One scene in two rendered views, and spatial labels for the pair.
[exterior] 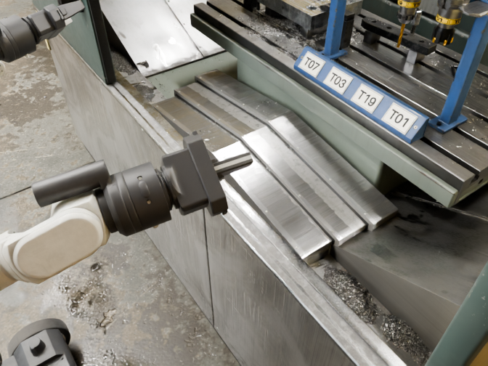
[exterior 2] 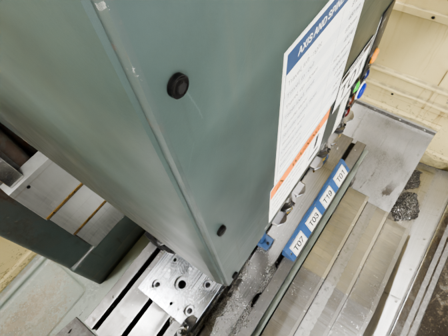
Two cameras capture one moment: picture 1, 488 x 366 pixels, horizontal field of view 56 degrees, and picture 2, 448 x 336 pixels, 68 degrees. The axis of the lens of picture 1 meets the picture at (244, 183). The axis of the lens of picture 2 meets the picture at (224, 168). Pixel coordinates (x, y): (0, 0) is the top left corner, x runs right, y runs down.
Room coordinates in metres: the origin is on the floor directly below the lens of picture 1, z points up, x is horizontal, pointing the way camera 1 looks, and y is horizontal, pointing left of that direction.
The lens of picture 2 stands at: (1.48, 0.09, 2.12)
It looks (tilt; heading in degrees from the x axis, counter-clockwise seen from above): 59 degrees down; 260
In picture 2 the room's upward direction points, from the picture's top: 11 degrees counter-clockwise
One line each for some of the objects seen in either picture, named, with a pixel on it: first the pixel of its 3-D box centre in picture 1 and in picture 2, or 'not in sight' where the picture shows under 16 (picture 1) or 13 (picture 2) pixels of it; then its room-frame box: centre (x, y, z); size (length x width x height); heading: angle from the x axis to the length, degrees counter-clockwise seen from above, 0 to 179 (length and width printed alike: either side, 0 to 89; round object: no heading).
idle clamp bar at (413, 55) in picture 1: (394, 41); not in sight; (1.37, -0.48, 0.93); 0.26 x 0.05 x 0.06; 40
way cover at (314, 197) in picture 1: (253, 147); (333, 291); (1.11, -0.03, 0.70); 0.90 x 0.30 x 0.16; 35
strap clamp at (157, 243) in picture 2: not in sight; (162, 243); (1.67, -0.36, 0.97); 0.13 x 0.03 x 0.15; 125
